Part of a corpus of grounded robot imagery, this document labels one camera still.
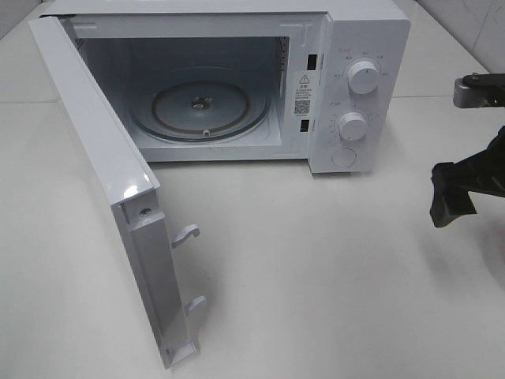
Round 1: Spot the white microwave oven body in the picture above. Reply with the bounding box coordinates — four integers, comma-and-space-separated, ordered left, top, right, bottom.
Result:
37, 1, 410, 174

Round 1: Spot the lower white timer knob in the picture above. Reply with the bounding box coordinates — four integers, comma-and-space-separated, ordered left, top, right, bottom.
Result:
337, 111, 368, 141

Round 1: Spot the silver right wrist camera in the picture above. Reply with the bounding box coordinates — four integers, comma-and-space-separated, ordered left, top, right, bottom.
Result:
453, 73, 504, 109

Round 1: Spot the upper white power knob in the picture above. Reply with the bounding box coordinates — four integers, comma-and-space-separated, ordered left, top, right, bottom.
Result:
346, 58, 380, 95

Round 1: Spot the round door release button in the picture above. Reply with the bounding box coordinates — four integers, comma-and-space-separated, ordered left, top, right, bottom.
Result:
331, 148, 357, 168

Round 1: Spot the warning label sticker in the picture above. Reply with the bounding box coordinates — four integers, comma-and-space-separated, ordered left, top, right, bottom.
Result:
292, 70, 316, 117

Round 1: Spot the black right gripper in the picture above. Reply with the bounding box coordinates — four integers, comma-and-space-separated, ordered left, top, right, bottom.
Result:
429, 126, 504, 227

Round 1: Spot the glass microwave turntable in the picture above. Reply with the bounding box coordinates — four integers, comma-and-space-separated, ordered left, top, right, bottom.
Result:
129, 66, 271, 144

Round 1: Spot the white microwave door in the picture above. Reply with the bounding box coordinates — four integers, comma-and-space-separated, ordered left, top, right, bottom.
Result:
29, 16, 207, 368

